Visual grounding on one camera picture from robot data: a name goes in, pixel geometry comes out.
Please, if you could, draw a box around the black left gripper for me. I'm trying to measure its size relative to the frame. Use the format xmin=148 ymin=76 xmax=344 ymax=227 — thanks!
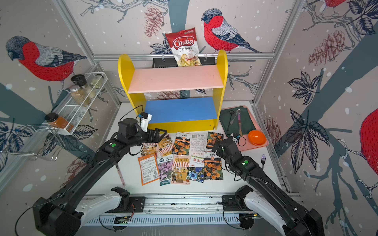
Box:
xmin=128 ymin=127 xmax=167 ymax=148

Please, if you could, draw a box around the black orange marigold seed bag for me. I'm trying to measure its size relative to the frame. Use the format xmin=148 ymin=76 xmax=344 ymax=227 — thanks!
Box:
xmin=172 ymin=132 xmax=191 ymax=155

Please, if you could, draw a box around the orange bordered seed bag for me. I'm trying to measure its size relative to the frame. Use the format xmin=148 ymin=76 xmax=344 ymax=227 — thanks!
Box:
xmin=137 ymin=154 xmax=159 ymax=186

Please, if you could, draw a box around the blue flower seed bag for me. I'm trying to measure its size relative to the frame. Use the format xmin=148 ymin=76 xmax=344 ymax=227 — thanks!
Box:
xmin=186 ymin=156 xmax=205 ymax=183

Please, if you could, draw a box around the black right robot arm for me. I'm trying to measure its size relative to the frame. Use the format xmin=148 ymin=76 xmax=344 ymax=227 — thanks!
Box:
xmin=212 ymin=138 xmax=324 ymax=236

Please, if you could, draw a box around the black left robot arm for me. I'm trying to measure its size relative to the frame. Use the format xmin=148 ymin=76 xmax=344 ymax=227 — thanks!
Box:
xmin=33 ymin=118 xmax=167 ymax=236

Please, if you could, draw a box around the yellow two-tier shelf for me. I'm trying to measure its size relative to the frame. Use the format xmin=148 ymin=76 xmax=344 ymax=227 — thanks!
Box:
xmin=118 ymin=50 xmax=228 ymax=133

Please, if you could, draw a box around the red Chuba chips bag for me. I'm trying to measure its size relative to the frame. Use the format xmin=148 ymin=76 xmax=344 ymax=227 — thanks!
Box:
xmin=165 ymin=28 xmax=201 ymax=67

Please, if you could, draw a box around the pink tray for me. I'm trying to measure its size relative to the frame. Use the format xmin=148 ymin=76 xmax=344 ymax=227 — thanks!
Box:
xmin=224 ymin=106 xmax=269 ymax=151

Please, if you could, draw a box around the dark green cloth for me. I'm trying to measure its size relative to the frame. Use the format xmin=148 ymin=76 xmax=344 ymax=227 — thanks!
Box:
xmin=220 ymin=106 xmax=257 ymax=137

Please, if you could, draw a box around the black spoon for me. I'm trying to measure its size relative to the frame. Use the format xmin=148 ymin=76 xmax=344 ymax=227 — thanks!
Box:
xmin=226 ymin=110 xmax=235 ymax=131

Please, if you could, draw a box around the orange bowl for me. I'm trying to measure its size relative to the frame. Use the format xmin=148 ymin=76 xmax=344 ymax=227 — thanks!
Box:
xmin=248 ymin=130 xmax=266 ymax=146

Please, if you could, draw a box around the silver spoon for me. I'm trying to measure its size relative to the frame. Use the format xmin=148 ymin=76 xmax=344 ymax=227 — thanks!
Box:
xmin=230 ymin=109 xmax=240 ymax=124

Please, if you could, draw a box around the dark purple fork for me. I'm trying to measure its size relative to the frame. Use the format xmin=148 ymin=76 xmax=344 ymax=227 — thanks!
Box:
xmin=261 ymin=154 xmax=267 ymax=170

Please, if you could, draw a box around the pale spice jar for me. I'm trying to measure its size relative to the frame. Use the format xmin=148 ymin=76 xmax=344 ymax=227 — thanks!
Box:
xmin=90 ymin=74 xmax=103 ymax=89

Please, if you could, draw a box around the tan spice jar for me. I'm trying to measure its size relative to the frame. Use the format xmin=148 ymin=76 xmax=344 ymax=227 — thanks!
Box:
xmin=69 ymin=85 xmax=91 ymax=107

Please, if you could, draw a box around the black lid spice jar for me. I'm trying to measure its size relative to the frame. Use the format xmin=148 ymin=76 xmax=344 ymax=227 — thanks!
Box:
xmin=71 ymin=74 xmax=95 ymax=99

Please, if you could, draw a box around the orange spice jar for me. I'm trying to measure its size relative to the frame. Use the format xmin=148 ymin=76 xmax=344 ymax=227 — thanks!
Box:
xmin=44 ymin=113 xmax=69 ymax=129

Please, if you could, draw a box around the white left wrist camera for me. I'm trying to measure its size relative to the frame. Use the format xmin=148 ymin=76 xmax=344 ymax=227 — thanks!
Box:
xmin=138 ymin=112 xmax=152 ymax=132

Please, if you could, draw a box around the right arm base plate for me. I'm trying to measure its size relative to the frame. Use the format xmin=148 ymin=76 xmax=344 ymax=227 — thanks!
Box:
xmin=221 ymin=195 xmax=251 ymax=212

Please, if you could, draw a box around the pink handled fork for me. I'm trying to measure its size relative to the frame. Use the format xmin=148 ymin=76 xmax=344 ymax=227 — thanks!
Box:
xmin=115 ymin=164 xmax=126 ymax=187

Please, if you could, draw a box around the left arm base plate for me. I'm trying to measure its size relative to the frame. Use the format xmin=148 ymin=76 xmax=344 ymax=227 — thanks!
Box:
xmin=118 ymin=196 xmax=146 ymax=213

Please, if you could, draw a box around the black wall hook rail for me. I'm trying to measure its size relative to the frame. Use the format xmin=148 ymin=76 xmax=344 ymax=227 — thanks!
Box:
xmin=152 ymin=57 xmax=216 ymax=68

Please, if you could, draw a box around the white wire spice rack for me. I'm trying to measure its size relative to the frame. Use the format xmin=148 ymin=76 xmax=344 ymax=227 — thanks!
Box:
xmin=53 ymin=72 xmax=108 ymax=135

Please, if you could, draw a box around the chrome wire holder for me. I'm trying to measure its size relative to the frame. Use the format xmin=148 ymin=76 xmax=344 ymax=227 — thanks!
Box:
xmin=1 ymin=124 xmax=65 ymax=161

